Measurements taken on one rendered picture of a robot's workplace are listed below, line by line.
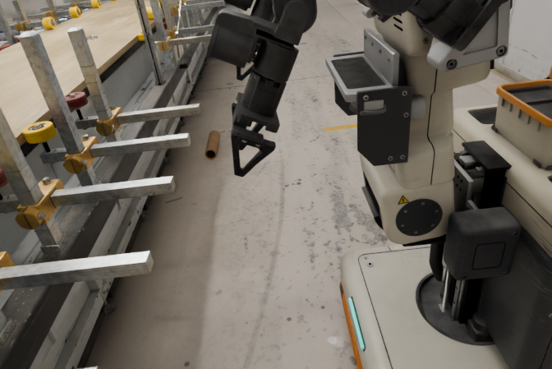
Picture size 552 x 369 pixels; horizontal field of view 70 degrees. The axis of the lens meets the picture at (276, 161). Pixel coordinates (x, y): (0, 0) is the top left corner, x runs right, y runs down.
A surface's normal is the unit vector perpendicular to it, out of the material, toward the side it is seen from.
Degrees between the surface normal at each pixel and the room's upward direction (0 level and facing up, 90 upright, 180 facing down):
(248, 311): 0
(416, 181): 90
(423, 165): 90
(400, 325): 0
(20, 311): 0
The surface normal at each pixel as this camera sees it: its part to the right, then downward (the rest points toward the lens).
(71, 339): -0.11, -0.86
